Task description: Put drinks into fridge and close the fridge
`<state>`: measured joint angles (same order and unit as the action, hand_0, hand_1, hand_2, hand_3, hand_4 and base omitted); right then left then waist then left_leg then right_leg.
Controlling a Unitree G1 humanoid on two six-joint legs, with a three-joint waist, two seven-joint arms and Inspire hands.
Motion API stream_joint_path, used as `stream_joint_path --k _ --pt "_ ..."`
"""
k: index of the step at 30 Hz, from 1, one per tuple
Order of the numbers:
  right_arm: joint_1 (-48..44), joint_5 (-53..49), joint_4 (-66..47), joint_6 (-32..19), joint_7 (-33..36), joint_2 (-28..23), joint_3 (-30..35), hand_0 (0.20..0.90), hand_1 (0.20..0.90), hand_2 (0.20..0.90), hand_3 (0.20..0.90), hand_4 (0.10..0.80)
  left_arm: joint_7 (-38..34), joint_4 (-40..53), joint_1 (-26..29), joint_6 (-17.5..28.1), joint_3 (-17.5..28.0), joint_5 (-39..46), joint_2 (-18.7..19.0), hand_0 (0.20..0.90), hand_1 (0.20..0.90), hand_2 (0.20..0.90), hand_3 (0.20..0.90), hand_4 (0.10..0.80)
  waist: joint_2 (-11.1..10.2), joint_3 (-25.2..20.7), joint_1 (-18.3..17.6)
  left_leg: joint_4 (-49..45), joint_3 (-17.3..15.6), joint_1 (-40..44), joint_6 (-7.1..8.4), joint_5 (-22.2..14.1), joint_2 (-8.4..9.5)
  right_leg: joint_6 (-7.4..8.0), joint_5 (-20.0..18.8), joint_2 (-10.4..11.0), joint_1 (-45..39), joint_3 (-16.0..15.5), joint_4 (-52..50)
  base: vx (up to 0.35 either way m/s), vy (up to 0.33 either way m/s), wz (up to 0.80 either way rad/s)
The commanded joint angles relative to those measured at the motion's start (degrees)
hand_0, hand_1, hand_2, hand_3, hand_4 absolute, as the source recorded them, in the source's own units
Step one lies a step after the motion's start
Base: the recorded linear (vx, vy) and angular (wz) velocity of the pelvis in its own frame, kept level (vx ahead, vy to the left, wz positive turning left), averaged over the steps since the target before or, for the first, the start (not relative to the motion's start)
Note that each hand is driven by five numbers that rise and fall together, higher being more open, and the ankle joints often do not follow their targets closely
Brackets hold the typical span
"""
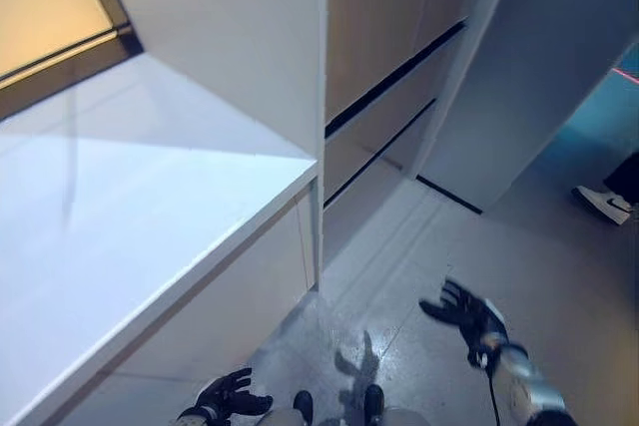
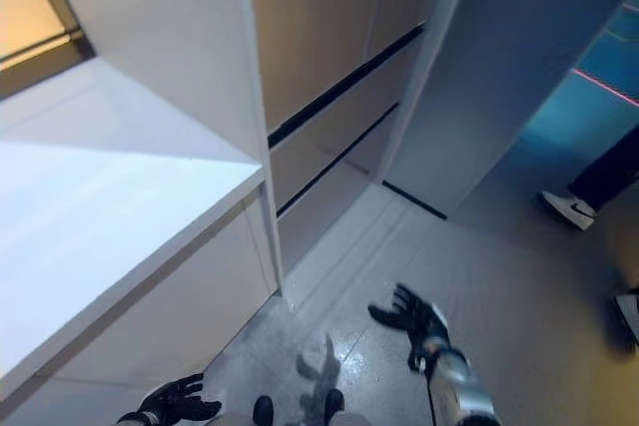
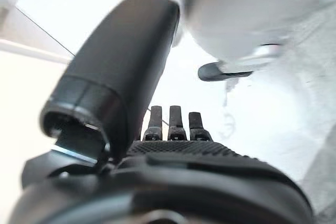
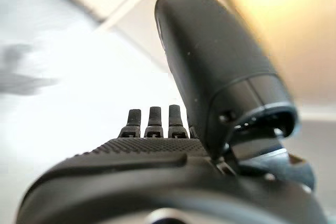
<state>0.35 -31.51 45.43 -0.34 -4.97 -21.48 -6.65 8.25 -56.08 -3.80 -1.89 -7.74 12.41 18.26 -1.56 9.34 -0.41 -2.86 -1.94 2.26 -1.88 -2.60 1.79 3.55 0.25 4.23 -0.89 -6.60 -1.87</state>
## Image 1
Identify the silver robot right leg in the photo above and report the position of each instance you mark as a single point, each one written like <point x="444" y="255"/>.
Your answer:
<point x="373" y="401"/>

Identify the dark framed window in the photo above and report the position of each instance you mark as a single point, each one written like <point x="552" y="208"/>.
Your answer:
<point x="45" y="7"/>

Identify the wooden drawer cabinet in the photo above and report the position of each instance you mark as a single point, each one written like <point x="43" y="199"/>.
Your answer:
<point x="374" y="22"/>

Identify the white counter cabinet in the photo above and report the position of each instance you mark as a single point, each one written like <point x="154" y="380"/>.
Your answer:
<point x="125" y="221"/>

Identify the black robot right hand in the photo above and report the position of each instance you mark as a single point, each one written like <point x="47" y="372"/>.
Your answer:
<point x="469" y="311"/>

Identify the white fridge drawer silver front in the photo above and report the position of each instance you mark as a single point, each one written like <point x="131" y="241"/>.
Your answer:
<point x="379" y="131"/>

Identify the tall white side panel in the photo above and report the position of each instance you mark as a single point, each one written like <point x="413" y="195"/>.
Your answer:
<point x="322" y="97"/>

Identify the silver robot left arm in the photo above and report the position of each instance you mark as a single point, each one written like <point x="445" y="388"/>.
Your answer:
<point x="197" y="418"/>

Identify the white person's shoe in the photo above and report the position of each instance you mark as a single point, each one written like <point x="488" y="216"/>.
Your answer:
<point x="601" y="202"/>

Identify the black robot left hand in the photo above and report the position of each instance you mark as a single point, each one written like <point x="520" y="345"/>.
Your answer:
<point x="227" y="396"/>

